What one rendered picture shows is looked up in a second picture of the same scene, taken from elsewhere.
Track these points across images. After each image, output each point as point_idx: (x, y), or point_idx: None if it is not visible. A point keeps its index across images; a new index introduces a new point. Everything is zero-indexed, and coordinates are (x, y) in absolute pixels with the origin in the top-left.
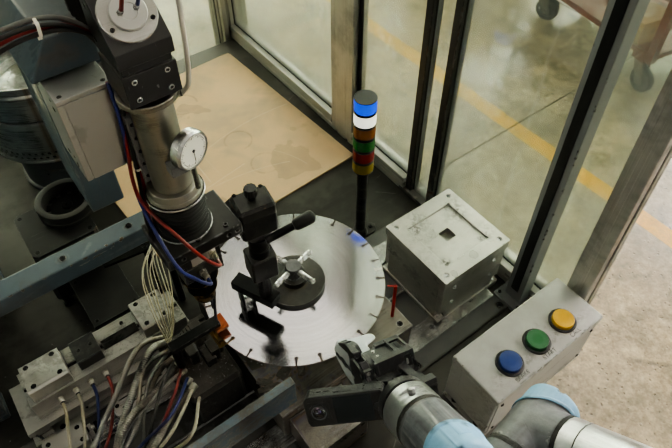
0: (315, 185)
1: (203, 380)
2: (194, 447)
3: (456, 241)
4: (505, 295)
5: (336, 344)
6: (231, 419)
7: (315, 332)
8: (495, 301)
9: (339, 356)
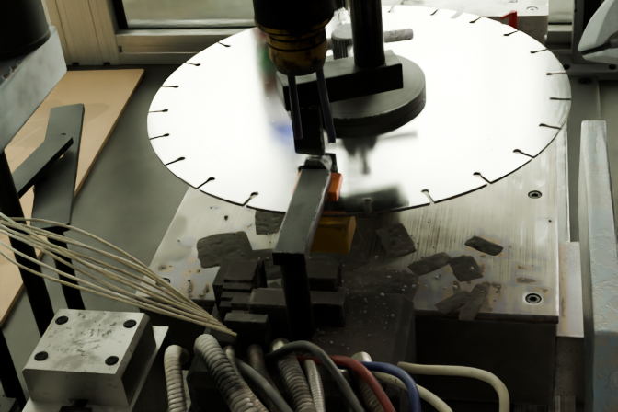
0: (127, 129)
1: (362, 349)
2: (607, 292)
3: None
4: (578, 66)
5: (607, 9)
6: (595, 218)
7: (490, 112)
8: (575, 81)
9: (617, 45)
